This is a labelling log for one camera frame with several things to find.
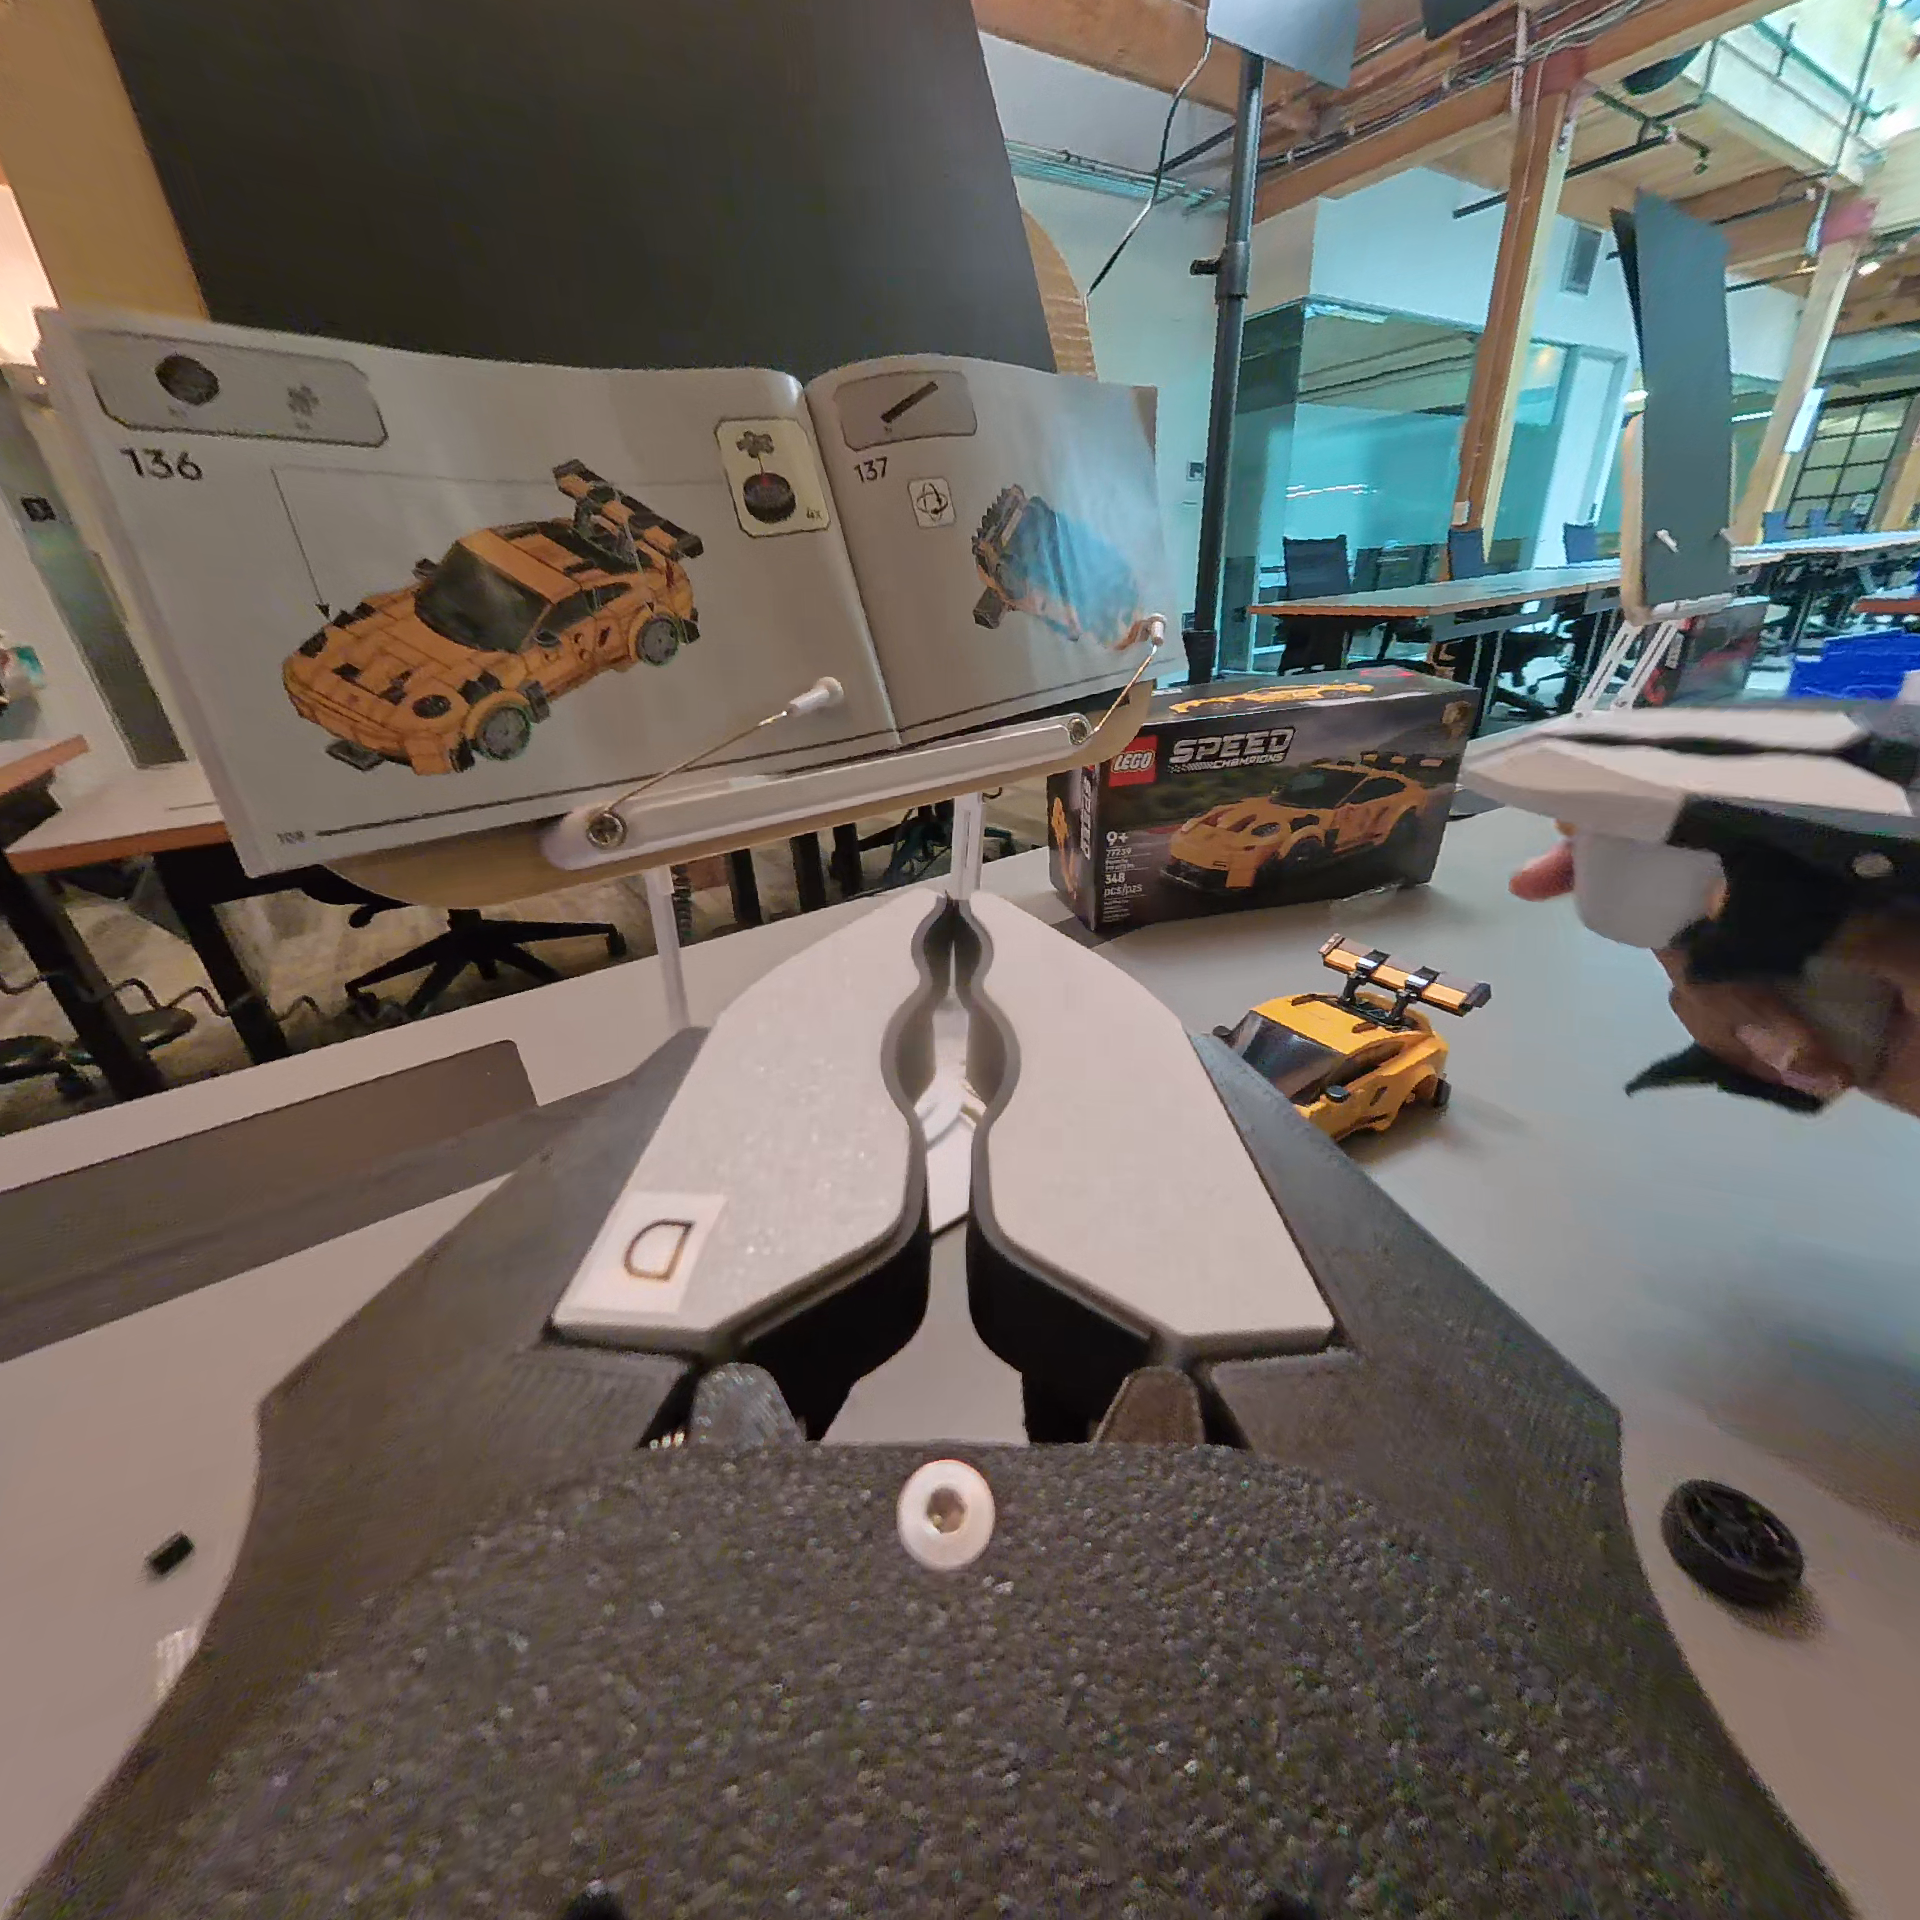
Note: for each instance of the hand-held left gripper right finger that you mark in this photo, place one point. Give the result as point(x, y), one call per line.
point(1140, 1184)

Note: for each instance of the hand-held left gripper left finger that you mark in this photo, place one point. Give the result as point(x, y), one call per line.
point(765, 1171)

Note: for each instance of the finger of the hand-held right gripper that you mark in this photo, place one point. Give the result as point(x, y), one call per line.
point(1591, 789)
point(1725, 729)

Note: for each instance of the yellow lego car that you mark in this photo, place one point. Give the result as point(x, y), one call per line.
point(1351, 1065)

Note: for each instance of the black lego wheel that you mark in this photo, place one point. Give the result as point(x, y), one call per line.
point(1733, 1543)

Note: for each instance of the lego set box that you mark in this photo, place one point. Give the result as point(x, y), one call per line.
point(1275, 811)

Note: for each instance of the lego instruction booklet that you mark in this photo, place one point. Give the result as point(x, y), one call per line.
point(601, 494)

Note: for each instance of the small black lego piece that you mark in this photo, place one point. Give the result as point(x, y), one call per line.
point(171, 1553)

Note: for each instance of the person's right hand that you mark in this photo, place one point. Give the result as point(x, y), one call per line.
point(1770, 1034)

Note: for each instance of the white background book stand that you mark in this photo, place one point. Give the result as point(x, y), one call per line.
point(1629, 660)

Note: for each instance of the blue plastic container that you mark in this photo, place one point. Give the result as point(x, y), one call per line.
point(1860, 668)

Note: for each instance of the long wooden office table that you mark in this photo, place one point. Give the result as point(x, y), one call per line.
point(1424, 593)

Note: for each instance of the black office chair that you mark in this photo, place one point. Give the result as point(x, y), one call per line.
point(481, 944)

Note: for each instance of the white metal book stand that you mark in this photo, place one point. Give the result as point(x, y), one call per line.
point(824, 794)

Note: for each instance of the black light stand pole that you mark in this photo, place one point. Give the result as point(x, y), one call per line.
point(1231, 374)

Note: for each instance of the large black backdrop panel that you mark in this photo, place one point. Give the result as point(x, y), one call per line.
point(601, 150)

